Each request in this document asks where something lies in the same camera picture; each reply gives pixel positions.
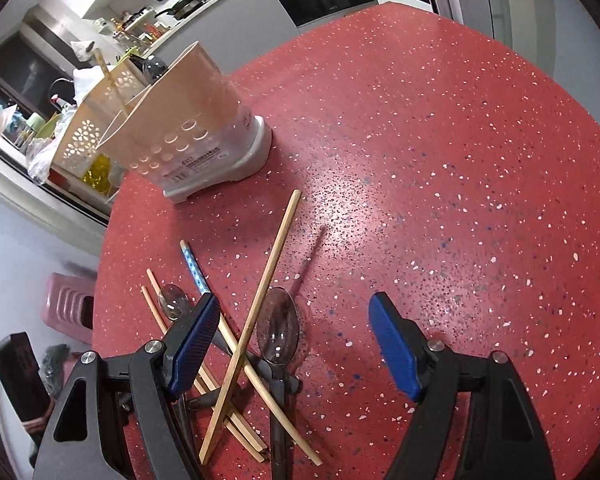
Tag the black box with bands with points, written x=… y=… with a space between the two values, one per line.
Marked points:
x=21 y=380

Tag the black frying pan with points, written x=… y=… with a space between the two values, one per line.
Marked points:
x=182 y=8

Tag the plain wooden chopstick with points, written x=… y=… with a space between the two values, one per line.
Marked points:
x=207 y=382
x=152 y=307

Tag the black kitchen faucet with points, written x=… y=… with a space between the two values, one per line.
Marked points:
x=62 y=88

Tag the beige perforated storage rack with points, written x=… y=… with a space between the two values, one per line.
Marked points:
x=77 y=150

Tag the beige utensil holder caddy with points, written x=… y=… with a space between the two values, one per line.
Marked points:
x=189 y=130

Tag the gold patterned chopstick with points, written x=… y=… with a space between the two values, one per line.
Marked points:
x=99 y=58

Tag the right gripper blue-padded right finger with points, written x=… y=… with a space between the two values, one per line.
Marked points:
x=503 y=439

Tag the blue patterned chopstick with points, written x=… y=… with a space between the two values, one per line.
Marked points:
x=251 y=372

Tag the plain wooden chopstick upper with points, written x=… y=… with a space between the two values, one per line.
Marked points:
x=207 y=382

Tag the plain bamboo chopstick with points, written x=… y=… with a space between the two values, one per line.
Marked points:
x=235 y=366

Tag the clear brown spoon dark handle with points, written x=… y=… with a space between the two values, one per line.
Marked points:
x=174 y=304

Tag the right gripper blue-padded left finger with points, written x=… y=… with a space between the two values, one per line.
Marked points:
x=84 y=437

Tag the pink plastic stool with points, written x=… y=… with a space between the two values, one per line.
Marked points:
x=69 y=306

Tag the plain wooden chopstick lower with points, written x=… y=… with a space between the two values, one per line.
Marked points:
x=152 y=307

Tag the brown spoon black handle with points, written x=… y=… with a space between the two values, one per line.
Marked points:
x=278 y=334

